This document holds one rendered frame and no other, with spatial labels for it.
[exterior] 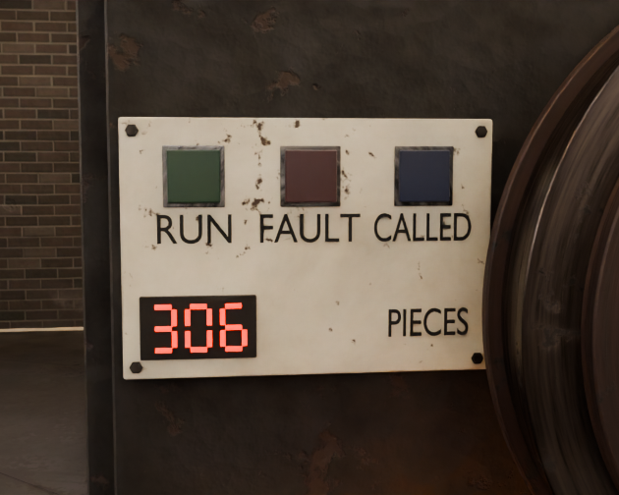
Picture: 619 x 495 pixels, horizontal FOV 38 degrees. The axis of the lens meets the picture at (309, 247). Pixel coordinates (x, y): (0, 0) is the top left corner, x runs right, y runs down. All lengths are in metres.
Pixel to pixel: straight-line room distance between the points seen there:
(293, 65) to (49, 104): 6.05
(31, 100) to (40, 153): 0.37
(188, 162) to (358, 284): 0.15
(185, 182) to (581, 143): 0.26
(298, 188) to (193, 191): 0.07
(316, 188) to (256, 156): 0.05
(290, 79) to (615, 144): 0.23
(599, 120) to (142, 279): 0.31
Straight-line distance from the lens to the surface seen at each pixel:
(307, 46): 0.65
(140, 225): 0.63
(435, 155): 0.64
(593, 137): 0.54
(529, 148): 0.59
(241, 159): 0.63
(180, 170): 0.62
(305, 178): 0.62
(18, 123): 6.71
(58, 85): 6.68
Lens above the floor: 1.21
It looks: 5 degrees down
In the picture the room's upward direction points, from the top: straight up
